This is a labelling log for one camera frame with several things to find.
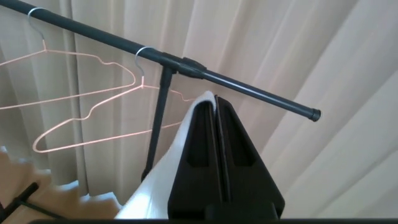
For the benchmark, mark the white printed T-shirt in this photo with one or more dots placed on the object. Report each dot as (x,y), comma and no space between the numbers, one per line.
(155,186)

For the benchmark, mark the black clothes rack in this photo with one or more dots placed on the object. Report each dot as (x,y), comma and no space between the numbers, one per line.
(93,34)

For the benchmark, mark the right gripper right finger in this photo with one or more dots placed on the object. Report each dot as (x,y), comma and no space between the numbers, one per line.
(255,186)

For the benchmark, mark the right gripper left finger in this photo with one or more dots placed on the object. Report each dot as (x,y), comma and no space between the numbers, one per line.
(186,189)

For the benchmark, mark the pink clothes hanger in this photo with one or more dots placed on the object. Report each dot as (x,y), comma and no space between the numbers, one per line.
(93,140)
(62,97)

